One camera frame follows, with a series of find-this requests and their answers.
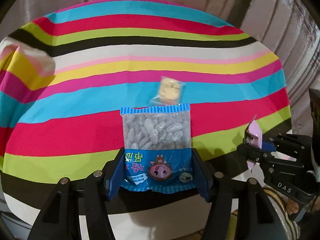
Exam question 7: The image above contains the pink black snack packet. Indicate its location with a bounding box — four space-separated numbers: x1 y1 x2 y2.
243 114 263 172

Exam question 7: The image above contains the blue cartoon seed bag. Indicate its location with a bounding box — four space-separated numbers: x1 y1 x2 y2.
120 103 195 194

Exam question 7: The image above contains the person right hand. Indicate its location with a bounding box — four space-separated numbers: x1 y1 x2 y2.
286 198 304 216

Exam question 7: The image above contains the small cracker packet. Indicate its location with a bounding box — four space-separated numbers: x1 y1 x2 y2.
150 76 185 106

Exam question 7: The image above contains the beige pleated curtain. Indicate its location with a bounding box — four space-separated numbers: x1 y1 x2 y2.
1 0 319 115

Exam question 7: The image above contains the rainbow striped table cloth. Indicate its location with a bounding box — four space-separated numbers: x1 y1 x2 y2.
1 0 291 220

